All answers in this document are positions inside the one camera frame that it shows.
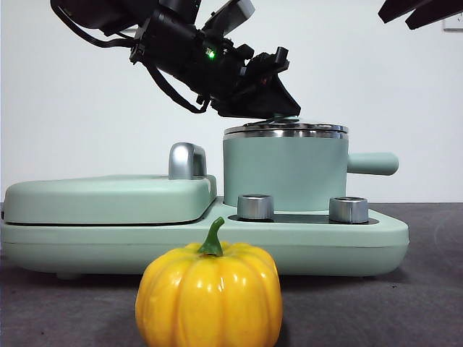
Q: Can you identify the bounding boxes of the silver control knob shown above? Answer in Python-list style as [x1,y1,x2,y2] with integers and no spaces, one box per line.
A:
[328,196,370,223]
[237,194,275,221]

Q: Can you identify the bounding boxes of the white wall outlet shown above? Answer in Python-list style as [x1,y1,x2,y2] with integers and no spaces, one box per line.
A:
[443,10,463,33]

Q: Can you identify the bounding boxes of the green griddle cover silver handle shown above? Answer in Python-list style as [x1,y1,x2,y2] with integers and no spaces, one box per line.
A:
[4,142,218,226]

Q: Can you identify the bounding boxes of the green breakfast machine base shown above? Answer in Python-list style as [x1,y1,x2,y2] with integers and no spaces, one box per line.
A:
[0,197,410,281]

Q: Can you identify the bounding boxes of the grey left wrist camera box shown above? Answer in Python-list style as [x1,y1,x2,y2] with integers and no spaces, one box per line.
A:
[201,0,256,35]

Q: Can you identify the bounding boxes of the yellow pumpkin green stem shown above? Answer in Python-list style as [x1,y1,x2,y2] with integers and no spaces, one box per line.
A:
[135,216,284,347]

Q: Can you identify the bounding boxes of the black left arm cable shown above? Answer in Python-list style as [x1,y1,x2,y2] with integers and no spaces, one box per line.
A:
[144,61,213,116]

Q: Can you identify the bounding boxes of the green steamer pot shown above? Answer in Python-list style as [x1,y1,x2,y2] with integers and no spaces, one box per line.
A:
[222,124,399,214]

